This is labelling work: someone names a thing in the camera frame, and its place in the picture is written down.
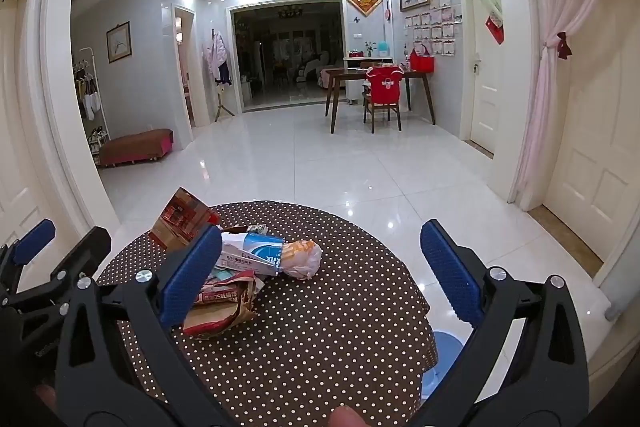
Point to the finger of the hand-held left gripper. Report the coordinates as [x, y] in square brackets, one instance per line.
[87, 249]
[32, 238]

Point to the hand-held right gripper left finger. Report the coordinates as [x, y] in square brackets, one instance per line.
[191, 279]

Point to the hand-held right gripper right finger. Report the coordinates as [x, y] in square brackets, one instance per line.
[450, 274]

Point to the red snack wrapper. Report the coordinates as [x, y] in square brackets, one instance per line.
[227, 296]

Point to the brown paper wrapper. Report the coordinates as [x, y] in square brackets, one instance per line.
[220, 322]

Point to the white and blue box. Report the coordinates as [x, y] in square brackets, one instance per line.
[255, 254]

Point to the blue round stool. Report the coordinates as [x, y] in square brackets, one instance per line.
[442, 354]

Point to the small dark printed wrapper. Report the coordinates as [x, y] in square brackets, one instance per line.
[256, 229]

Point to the orange and white plastic bag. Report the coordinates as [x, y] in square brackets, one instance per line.
[302, 259]

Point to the person's left hand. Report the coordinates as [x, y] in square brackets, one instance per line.
[45, 397]

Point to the person's right hand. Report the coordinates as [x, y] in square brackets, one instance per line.
[347, 418]

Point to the red-brown bench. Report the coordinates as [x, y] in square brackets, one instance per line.
[135, 147]

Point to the round table with polka-dot tablecloth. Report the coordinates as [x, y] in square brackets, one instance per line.
[325, 332]

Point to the white clothes rack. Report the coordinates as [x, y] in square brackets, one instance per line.
[92, 107]

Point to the wooden chair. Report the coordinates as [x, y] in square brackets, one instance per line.
[382, 112]

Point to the wooden coat stand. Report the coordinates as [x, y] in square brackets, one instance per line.
[223, 104]

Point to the narrow white door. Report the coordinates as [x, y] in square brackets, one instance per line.
[485, 97]

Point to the pink lace curtain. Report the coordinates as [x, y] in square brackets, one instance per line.
[542, 107]

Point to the red shirt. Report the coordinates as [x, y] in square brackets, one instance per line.
[385, 84]

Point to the white panel door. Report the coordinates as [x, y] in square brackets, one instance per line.
[600, 132]

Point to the white cabinet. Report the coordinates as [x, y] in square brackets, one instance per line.
[352, 92]

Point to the red bag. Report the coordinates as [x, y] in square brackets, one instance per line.
[422, 61]

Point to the wooden dining table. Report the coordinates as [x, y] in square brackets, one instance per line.
[350, 76]

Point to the pink jacket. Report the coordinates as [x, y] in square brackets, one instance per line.
[216, 57]

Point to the white massage chair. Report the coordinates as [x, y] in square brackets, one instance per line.
[307, 69]

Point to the small potted plant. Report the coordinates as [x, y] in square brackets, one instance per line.
[369, 48]

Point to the red door hanging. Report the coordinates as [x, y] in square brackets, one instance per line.
[495, 28]

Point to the dark red bow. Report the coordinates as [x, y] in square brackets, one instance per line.
[564, 45]

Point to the red hanging ornament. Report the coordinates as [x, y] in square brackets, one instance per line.
[388, 12]

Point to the small dark chandelier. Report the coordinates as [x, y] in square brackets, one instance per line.
[290, 12]

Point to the red and gold diamond decoration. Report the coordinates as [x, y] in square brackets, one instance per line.
[364, 0]

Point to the dark framed wall picture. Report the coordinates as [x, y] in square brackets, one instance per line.
[119, 42]

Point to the group of wall certificates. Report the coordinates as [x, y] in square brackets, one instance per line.
[440, 22]

